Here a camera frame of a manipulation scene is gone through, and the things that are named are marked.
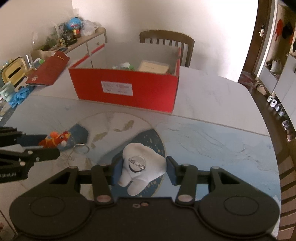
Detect red cardboard box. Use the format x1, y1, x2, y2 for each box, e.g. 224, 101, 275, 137
69, 43, 181, 113

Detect blue denim pouch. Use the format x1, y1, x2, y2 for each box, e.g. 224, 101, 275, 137
65, 123, 89, 150

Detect light green mug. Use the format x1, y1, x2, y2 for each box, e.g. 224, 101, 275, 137
0, 81, 16, 102

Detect blue globe toy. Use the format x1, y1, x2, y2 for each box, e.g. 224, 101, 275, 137
66, 17, 82, 35

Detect white tooth plush keychain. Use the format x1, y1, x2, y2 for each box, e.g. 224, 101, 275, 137
118, 143, 167, 196

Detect brown wooden chair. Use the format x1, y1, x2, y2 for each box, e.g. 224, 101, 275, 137
139, 30, 195, 67

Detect white storage cabinet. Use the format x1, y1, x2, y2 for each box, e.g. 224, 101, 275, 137
258, 53, 296, 112

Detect brown door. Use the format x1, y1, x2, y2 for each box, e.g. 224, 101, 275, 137
238, 1, 278, 88

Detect yellow tissue box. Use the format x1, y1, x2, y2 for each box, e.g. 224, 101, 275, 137
1, 57, 27, 87

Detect blue rubber gloves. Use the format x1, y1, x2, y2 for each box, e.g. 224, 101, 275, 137
9, 86, 33, 108

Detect white plastic bag package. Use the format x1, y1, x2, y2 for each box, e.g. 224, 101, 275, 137
112, 62, 135, 71

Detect white wooden sideboard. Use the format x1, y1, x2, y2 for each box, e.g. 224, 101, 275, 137
65, 27, 107, 63

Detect clear plastic bag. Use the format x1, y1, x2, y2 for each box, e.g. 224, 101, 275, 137
81, 20, 101, 36

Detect orange horse plush toy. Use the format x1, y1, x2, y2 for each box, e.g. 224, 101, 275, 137
38, 131, 71, 148

